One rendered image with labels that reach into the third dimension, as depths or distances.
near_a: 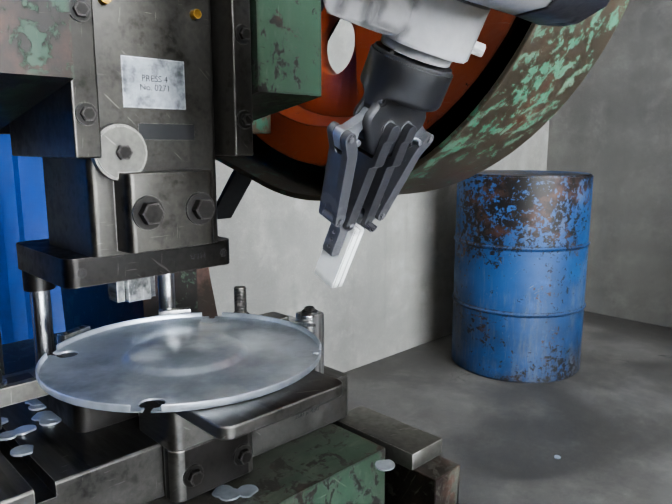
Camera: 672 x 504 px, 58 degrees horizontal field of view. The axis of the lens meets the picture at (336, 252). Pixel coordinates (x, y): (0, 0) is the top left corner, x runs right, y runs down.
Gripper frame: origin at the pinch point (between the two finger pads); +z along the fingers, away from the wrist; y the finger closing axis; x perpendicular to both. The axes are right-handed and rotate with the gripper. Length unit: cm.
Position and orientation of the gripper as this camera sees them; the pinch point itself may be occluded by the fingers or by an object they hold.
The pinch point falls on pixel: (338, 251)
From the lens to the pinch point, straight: 61.4
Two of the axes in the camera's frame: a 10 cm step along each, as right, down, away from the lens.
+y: 6.9, -1.3, 7.2
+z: -3.2, 8.3, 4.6
